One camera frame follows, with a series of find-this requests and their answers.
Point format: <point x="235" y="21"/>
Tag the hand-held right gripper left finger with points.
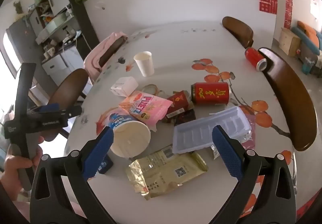
<point x="100" y="153"/>

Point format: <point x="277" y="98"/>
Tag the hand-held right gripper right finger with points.
<point x="226" y="156"/>

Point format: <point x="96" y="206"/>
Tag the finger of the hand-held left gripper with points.
<point x="50" y="107"/>
<point x="71" y="111"/>

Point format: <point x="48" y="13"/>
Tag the silver foil wrapper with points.
<point x="216" y="152"/>

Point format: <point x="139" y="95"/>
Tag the dark blue packet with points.
<point x="107" y="163"/>

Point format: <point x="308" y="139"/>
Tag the instant noodle cup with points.
<point x="130" y="138"/>

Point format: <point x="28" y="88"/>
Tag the clear plastic tray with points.
<point x="198" y="135"/>

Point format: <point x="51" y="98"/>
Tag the black box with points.
<point x="185" y="116"/>

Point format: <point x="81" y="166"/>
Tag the small white box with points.
<point x="124" y="85"/>

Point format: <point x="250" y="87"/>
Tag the red can gold print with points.
<point x="211" y="94"/>

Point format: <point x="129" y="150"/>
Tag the gold foil packet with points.
<point x="161" y="176"/>

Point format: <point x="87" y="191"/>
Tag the pink snack packet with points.
<point x="148" y="108"/>

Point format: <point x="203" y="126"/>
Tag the red cigarette pack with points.
<point x="177" y="103"/>

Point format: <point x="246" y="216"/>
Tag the clear wrapper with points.
<point x="147" y="88"/>

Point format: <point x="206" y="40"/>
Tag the white paper cup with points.
<point x="144" y="66"/>

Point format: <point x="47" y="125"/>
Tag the red soda can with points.
<point x="252" y="56"/>

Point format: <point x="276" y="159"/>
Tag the person's left forearm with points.
<point x="13" y="200"/>

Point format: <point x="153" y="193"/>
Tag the person's left hand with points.
<point x="15" y="166"/>

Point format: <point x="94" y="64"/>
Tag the brown wooden chair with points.
<point x="239" y="28"/>
<point x="68" y="88"/>
<point x="110" y="50"/>
<point x="291" y="103"/>

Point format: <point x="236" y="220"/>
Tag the white low cabinet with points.
<point x="65" y="61"/>

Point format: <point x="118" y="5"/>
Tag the white mug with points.
<point x="50" y="51"/>

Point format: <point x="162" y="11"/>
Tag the pink cloth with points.
<point x="94" y="59"/>

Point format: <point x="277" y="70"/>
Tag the cluttered shelf unit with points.
<point x="52" y="25"/>

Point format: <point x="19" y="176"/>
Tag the teal container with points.
<point x="308" y="66"/>

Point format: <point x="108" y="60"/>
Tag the small wooden cabinet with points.
<point x="289" y="42"/>

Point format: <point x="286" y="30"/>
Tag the teal sofa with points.
<point x="310" y="41"/>

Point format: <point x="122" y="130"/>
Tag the orange cushion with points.
<point x="310" y="29"/>

